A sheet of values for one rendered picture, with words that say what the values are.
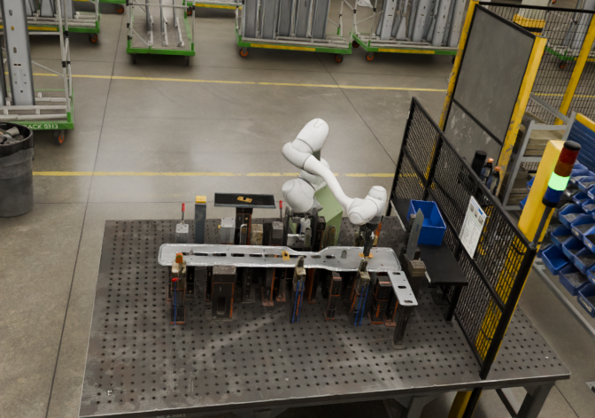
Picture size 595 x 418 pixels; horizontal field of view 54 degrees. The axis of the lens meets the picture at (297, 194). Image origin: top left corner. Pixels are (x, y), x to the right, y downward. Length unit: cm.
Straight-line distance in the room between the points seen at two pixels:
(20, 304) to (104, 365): 163
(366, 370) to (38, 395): 200
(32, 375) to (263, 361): 162
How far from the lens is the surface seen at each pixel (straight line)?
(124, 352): 320
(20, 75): 692
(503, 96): 532
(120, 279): 365
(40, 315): 454
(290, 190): 390
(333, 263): 335
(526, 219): 299
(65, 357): 421
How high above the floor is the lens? 297
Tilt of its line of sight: 30 degrees down
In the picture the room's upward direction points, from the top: 8 degrees clockwise
